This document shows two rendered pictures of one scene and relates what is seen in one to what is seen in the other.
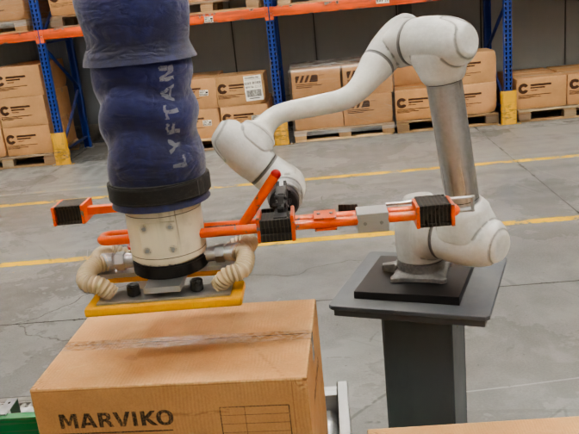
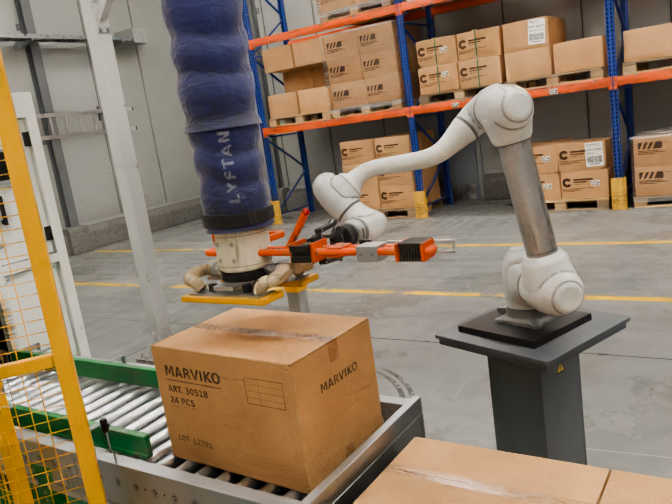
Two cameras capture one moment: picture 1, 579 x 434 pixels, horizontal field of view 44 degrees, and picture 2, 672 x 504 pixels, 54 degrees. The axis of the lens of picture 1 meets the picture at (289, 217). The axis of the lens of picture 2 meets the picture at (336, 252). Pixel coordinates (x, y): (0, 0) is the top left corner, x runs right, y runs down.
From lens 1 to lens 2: 1.02 m
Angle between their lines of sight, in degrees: 30
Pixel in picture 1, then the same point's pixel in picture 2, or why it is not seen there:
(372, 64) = (454, 128)
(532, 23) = not seen: outside the picture
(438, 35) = (491, 102)
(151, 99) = (214, 154)
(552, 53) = not seen: outside the picture
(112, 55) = (190, 125)
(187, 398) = (225, 366)
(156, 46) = (214, 118)
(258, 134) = (341, 184)
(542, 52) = not seen: outside the picture
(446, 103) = (510, 162)
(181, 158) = (235, 196)
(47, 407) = (159, 359)
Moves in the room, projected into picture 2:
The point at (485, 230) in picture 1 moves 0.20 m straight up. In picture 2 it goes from (551, 280) to (546, 217)
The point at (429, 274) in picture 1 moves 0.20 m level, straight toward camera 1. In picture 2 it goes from (526, 319) to (500, 338)
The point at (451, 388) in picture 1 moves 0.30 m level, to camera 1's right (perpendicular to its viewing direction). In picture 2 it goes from (542, 429) to (636, 440)
